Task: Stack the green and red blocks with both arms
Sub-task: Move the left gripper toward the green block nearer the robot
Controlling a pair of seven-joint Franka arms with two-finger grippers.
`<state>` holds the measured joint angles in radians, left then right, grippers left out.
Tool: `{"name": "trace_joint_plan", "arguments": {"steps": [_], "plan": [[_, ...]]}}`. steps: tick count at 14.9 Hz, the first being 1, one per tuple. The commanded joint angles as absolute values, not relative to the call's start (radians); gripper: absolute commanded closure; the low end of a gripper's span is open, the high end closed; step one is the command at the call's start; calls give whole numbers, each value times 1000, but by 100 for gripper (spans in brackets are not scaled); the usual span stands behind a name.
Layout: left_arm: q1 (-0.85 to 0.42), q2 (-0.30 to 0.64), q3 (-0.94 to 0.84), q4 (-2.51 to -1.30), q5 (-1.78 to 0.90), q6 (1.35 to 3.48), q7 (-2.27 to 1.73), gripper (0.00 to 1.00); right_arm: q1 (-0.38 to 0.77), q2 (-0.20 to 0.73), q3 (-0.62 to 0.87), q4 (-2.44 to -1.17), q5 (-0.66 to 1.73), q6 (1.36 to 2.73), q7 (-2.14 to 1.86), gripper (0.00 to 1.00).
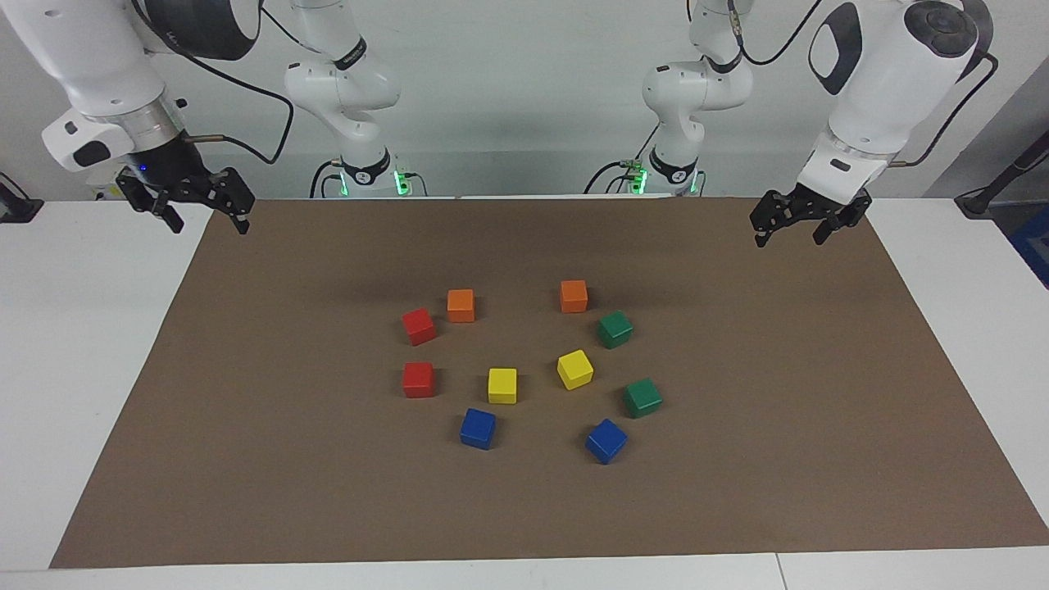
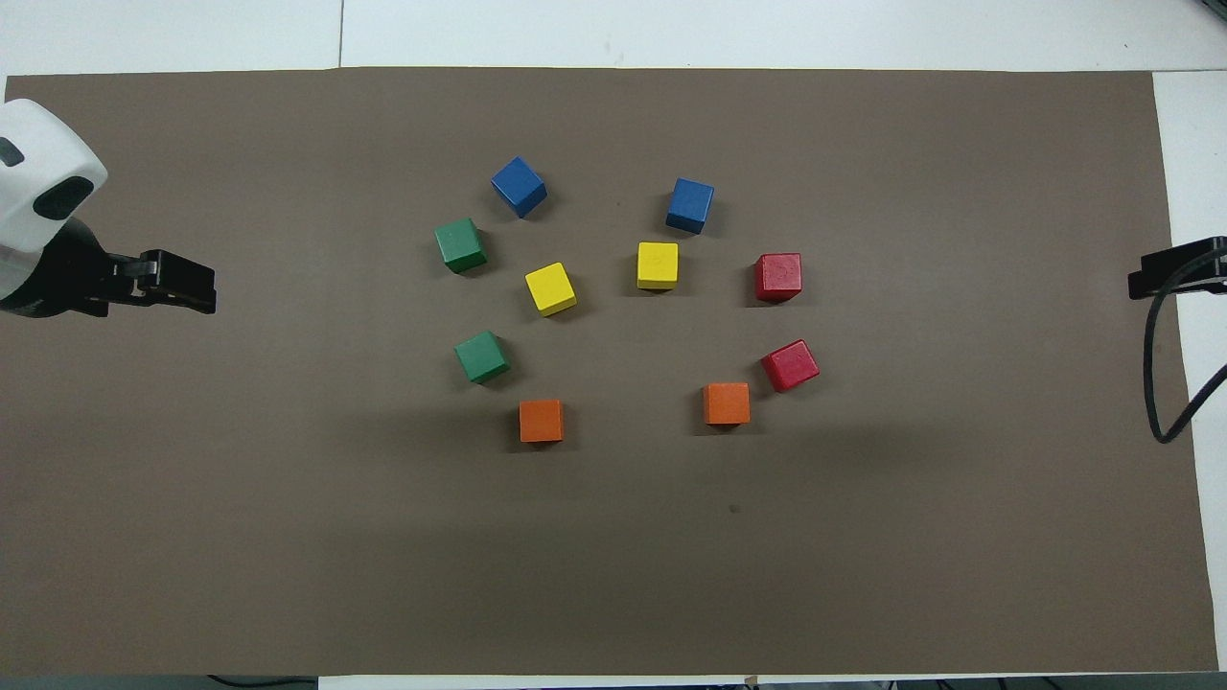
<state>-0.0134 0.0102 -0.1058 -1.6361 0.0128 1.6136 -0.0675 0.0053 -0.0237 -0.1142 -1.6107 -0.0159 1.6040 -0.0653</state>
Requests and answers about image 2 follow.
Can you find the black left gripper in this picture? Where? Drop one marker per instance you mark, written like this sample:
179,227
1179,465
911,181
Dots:
57,283

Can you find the green wooden block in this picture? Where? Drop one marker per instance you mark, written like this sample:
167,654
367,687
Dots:
458,243
481,356

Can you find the red wooden block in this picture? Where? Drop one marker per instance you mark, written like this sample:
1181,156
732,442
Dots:
777,276
790,364

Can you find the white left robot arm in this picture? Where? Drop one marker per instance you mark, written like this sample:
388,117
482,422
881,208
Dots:
38,144

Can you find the brown table mat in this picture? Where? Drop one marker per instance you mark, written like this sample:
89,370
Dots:
288,527

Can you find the blue wooden block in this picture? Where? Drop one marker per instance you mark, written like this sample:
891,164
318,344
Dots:
690,203
519,186

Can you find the yellow wooden block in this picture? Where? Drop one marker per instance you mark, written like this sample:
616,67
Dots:
550,287
658,264

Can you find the orange wooden block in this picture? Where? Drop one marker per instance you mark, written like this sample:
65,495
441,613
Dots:
542,420
727,402

